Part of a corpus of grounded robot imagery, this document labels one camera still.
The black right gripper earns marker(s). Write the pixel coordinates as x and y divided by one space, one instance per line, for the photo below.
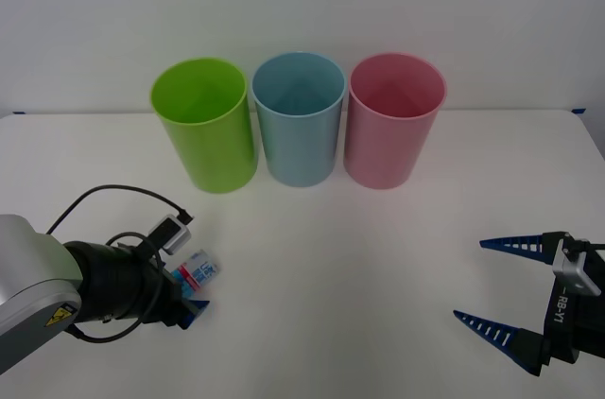
560 318

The pale blue plastic bin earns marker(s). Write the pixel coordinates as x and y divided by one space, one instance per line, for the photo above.
298 148

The white can with blue print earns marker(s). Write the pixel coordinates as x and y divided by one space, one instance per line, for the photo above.
204 269

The green plastic bin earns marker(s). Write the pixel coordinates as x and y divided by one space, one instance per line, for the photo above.
208 153

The silver and black left arm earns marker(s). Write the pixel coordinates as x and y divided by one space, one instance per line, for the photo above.
28 257

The pink plastic bin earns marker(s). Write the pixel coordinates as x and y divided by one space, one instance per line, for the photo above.
383 148

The right arm with wrist camera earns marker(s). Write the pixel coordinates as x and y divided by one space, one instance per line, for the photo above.
574 271

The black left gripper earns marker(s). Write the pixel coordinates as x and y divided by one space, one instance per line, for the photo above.
160 297

